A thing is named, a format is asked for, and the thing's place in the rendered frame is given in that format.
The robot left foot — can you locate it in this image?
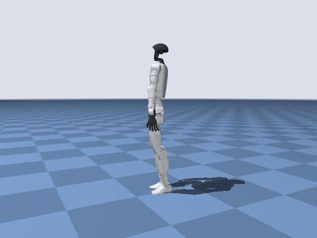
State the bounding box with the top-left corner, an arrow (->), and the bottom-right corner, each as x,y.
152,184 -> 173,195

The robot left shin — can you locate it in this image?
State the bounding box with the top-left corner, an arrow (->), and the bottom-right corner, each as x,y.
155,149 -> 169,187

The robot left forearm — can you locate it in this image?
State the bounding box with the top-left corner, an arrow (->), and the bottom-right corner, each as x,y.
147,86 -> 157,115

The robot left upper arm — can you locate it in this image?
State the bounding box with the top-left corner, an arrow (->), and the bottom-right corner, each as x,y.
151,64 -> 161,92

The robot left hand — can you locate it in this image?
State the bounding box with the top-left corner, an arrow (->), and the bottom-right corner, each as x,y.
147,110 -> 159,131

